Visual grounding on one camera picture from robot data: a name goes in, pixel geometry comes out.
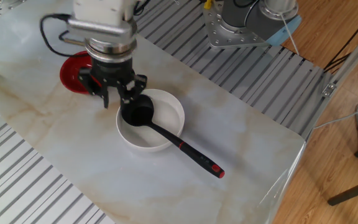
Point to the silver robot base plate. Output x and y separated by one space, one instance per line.
216 31

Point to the red bowl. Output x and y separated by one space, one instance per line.
70 74

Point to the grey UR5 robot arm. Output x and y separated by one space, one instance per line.
238 12

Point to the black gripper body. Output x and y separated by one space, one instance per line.
112 71

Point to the black ladle with red accents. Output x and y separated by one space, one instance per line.
197 157

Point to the black stand leg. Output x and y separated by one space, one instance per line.
353 191

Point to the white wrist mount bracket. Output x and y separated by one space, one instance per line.
98 12

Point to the yellow plastic clip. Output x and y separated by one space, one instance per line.
208 3

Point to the white zip tie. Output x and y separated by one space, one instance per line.
289 34

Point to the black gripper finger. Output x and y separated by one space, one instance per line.
87 81
134 88

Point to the marble pattern table mat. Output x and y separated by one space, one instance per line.
73 155

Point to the white ceramic bowl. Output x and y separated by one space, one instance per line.
166 118

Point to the aluminium frame post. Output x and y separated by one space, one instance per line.
353 57

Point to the silver wrist flange adapter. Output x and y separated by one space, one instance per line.
110 46

